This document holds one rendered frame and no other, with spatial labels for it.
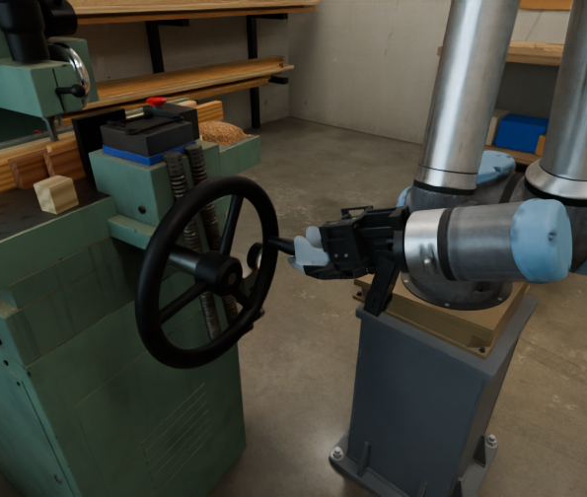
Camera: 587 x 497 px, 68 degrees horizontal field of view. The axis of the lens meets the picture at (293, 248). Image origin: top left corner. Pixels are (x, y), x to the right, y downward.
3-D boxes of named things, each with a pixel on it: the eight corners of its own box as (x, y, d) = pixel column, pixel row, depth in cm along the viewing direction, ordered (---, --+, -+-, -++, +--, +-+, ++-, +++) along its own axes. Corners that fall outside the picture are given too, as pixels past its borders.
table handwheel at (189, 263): (174, 417, 60) (127, 236, 44) (84, 359, 69) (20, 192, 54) (289, 302, 80) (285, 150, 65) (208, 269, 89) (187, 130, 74)
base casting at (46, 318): (22, 371, 60) (-1, 319, 56) (-136, 253, 87) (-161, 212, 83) (230, 238, 93) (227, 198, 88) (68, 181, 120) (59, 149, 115)
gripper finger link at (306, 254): (280, 232, 69) (330, 229, 63) (291, 265, 71) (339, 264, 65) (268, 241, 66) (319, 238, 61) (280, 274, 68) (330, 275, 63)
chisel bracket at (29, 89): (45, 129, 65) (29, 68, 61) (-3, 116, 72) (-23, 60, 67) (89, 118, 71) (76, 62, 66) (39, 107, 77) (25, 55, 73)
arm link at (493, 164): (441, 215, 100) (450, 139, 91) (521, 236, 89) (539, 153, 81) (408, 243, 90) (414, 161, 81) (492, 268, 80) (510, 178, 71)
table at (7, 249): (0, 341, 47) (-21, 296, 44) (-115, 259, 61) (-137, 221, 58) (299, 171, 91) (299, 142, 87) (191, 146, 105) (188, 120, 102)
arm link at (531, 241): (574, 283, 50) (564, 284, 42) (463, 282, 58) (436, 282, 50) (571, 203, 51) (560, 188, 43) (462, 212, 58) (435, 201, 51)
